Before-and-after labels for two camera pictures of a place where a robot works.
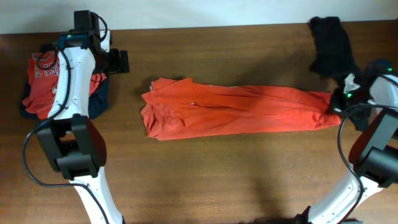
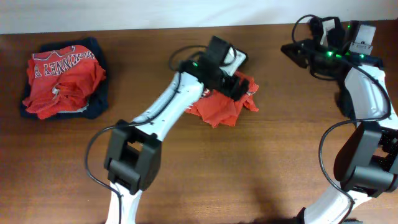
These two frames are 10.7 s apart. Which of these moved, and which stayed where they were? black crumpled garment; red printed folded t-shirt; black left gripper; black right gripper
Moved: black left gripper; black right gripper
Stayed: black crumpled garment; red printed folded t-shirt
